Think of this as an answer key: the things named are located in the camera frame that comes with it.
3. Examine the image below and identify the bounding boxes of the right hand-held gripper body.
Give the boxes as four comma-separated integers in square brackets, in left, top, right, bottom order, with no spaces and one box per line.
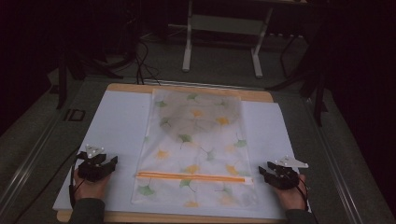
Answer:
[263,155,309,191]

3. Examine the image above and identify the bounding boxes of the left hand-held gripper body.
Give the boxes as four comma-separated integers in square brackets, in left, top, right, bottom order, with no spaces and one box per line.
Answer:
[77,144,108,183]

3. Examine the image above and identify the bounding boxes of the leaf-print mesh laundry bag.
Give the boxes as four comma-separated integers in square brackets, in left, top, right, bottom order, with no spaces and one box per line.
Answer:
[130,88,259,209]

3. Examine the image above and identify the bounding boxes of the person's left hand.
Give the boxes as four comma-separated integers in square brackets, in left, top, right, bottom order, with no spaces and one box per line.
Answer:
[73,173,112,202]

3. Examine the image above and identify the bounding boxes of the person's right hand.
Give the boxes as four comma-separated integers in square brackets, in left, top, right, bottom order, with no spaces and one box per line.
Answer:
[273,174,308,212]

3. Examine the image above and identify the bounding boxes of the white table mat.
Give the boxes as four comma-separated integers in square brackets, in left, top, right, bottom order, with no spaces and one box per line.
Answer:
[51,90,310,220]

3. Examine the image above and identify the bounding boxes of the black metal stand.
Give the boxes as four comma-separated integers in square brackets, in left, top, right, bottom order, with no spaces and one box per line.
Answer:
[265,18,330,128]
[55,46,124,110]

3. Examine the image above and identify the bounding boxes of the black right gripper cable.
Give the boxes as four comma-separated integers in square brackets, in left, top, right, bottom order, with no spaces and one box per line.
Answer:
[297,175,312,213]

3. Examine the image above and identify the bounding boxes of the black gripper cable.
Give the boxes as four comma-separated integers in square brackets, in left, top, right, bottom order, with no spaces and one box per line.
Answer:
[297,175,312,213]
[68,154,86,209]

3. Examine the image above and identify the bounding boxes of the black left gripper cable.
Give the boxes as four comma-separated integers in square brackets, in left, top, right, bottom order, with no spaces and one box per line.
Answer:
[68,154,86,209]

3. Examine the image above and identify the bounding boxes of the black rectangular floor bracket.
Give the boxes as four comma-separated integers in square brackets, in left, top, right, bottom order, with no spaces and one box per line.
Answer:
[63,108,87,122]

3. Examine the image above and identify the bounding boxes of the metal floor rail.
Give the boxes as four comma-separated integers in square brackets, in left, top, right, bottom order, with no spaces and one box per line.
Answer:
[302,96,366,224]
[0,116,64,216]

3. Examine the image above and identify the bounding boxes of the black floor cables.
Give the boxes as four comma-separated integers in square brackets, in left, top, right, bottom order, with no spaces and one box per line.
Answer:
[134,38,162,86]

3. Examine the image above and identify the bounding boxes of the white metal table frame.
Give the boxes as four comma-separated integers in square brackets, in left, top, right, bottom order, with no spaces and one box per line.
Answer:
[181,0,276,79]

